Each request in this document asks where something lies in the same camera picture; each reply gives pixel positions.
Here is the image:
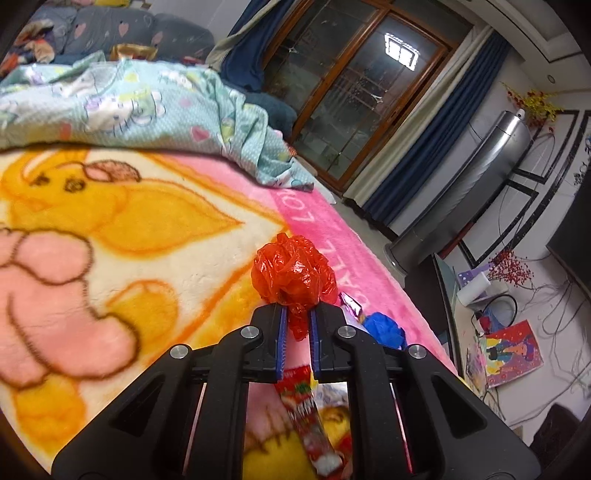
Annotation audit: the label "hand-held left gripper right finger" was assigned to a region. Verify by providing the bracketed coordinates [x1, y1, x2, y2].
[309, 304, 542, 480]

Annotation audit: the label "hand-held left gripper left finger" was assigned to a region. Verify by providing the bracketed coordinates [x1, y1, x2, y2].
[51, 305, 289, 480]

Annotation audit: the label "red plastic bag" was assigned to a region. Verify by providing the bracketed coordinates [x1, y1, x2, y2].
[250, 233, 339, 342]

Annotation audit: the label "red snack wrapper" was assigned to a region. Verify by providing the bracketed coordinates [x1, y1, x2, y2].
[274, 364, 347, 478]

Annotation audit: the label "purple snack wrapper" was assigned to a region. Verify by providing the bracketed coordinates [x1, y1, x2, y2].
[339, 292, 365, 319]

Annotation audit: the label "white snack wrapper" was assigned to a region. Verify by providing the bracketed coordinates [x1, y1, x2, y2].
[316, 384, 349, 409]

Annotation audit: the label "crumpled blue plastic bag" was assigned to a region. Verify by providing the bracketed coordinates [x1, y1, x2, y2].
[361, 311, 408, 350]

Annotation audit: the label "dark glass television stand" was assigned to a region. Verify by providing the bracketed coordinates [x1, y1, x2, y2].
[406, 254, 467, 374]

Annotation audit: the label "pink cartoon printed blanket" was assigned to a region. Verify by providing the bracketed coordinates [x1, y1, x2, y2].
[0, 145, 462, 480]

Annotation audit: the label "purple dotted box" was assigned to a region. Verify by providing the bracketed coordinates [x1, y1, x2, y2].
[457, 265, 490, 287]

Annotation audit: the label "white paper roll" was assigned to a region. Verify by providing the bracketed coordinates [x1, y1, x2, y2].
[457, 271, 491, 306]

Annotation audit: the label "colourful painting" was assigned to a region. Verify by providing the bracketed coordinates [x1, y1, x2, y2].
[482, 320, 543, 388]

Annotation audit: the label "red berry branches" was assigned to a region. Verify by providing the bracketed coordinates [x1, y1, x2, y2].
[489, 249, 534, 284]

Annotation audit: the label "silver tower air conditioner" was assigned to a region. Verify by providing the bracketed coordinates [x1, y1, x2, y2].
[385, 111, 532, 278]

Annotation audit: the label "long blue curtain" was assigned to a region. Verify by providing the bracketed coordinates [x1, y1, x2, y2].
[346, 32, 509, 227]

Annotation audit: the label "black box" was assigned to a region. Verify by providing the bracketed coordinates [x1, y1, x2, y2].
[529, 404, 583, 462]

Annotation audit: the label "black television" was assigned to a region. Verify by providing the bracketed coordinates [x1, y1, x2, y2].
[547, 198, 591, 296]

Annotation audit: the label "light blue cartoon quilt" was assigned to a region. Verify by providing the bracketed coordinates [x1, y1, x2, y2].
[0, 51, 317, 191]

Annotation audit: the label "short blue curtain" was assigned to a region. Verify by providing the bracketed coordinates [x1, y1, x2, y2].
[222, 0, 296, 93]

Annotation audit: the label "gold brown box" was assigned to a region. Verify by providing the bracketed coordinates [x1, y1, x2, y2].
[111, 43, 155, 61]

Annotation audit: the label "yellow artificial flowers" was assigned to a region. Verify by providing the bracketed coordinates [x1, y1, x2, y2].
[501, 83, 566, 130]

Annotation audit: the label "blue-grey heart print sofa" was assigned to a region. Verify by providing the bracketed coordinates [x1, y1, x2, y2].
[0, 0, 218, 77]

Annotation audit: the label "colourful cloth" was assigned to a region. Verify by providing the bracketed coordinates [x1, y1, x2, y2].
[9, 18, 61, 65]

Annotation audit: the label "black cable loop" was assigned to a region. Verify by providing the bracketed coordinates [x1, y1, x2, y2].
[480, 293, 518, 324]

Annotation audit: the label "wooden frame window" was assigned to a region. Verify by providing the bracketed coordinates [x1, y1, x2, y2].
[263, 0, 462, 195]

